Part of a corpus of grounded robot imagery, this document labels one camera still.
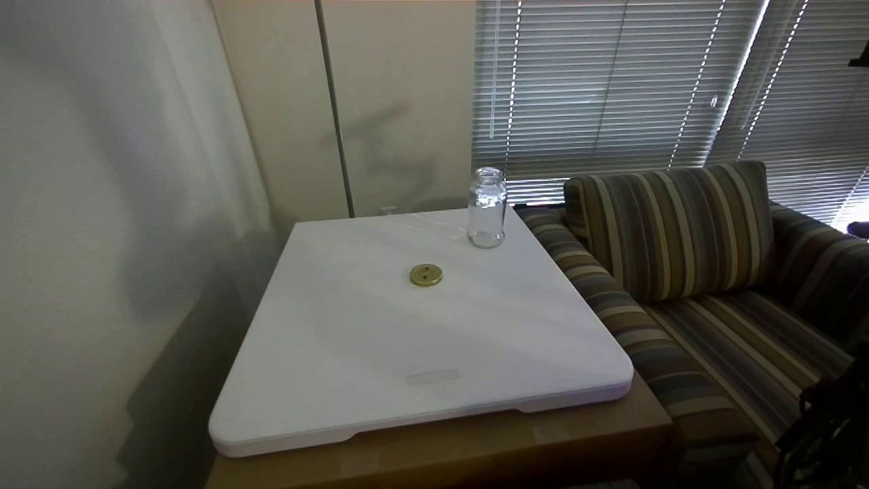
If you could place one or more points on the gold metal jar lid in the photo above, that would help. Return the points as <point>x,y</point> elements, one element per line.
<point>423,276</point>

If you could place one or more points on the clear glass jar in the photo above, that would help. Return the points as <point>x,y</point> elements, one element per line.
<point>487,212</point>

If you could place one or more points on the white plastic board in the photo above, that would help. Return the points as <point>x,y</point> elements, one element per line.
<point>408,355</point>

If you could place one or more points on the brown wooden table base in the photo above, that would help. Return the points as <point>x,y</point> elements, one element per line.
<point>506,448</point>

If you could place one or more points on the white window blinds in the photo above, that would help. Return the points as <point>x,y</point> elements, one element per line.
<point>814,98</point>
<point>605,82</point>

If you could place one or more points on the striped sofa cushion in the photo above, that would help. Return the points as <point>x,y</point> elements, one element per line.
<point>673,227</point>

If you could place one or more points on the striped fabric sofa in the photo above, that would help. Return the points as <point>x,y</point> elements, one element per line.
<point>742,355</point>

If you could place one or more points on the black frame object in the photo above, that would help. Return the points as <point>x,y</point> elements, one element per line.
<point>832,431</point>

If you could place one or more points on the small black wall object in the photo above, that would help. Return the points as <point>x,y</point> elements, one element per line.
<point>859,56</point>

